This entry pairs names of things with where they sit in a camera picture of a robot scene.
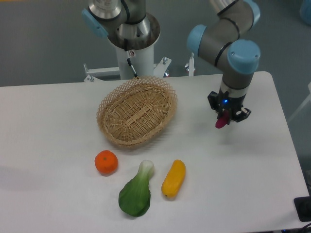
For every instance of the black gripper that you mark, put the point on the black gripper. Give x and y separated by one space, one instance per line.
222 101

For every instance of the purple sweet potato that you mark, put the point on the purple sweet potato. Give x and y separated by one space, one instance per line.
222 120

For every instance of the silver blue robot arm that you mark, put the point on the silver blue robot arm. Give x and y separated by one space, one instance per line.
133 32

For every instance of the yellow mango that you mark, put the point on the yellow mango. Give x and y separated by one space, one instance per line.
174 179

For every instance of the woven wicker basket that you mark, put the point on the woven wicker basket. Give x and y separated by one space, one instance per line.
136 111

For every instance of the blue object top right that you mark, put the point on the blue object top right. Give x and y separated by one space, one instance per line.
305 11

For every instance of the black device at table edge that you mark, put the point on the black device at table edge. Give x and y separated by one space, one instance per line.
303 208

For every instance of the green bok choy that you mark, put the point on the green bok choy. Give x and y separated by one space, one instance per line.
134 198

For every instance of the orange tangerine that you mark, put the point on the orange tangerine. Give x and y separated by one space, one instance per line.
106 162

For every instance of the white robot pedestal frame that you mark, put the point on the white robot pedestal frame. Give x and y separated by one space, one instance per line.
153 60

